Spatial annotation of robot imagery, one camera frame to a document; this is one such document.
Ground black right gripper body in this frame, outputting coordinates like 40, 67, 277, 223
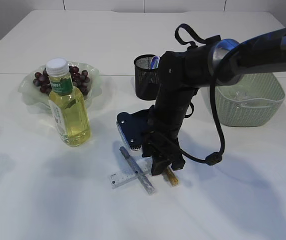
142, 94, 193, 160

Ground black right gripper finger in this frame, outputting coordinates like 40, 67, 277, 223
170, 151, 185, 171
151, 153, 171, 176

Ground clear plastic ruler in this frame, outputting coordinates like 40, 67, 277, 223
108, 158, 152, 189

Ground gold glitter pen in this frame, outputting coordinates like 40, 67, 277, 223
163, 167, 179, 187

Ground silver glitter pen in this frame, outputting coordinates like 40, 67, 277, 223
119, 146, 155, 195

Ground blue safety scissors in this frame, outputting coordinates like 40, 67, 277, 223
150, 55, 160, 70

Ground clear plastic sheet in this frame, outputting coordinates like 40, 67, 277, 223
222, 87, 256, 101

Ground yellow drink bottle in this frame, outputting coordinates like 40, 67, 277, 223
46, 57, 91, 147

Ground purple artificial grape bunch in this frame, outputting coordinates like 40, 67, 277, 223
33, 66, 91, 97

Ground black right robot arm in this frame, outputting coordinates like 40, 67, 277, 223
142, 24, 286, 176

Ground black mesh pen holder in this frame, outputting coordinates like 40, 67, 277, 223
134, 54, 160, 101

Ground pale green wavy plate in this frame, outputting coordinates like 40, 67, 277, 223
18, 61, 100, 112

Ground green woven plastic basket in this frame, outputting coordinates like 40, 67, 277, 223
215, 73, 285, 128

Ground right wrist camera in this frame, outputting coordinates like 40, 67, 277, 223
116, 109, 149, 151

